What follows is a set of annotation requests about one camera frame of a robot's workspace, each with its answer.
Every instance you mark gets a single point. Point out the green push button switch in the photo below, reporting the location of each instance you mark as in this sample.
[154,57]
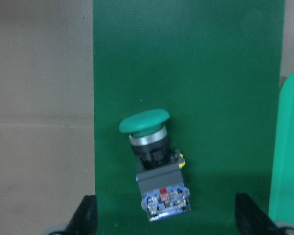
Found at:
[159,169]

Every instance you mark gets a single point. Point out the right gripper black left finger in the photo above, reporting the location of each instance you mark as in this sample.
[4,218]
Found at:
[85,219]

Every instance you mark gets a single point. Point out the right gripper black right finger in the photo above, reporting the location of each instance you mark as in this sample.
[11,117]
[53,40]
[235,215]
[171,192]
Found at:
[250,219]

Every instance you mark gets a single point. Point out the green conveyor belt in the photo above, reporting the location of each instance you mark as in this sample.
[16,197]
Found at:
[214,65]

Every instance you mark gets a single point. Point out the green plastic tray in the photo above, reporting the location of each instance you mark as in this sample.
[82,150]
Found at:
[281,203]

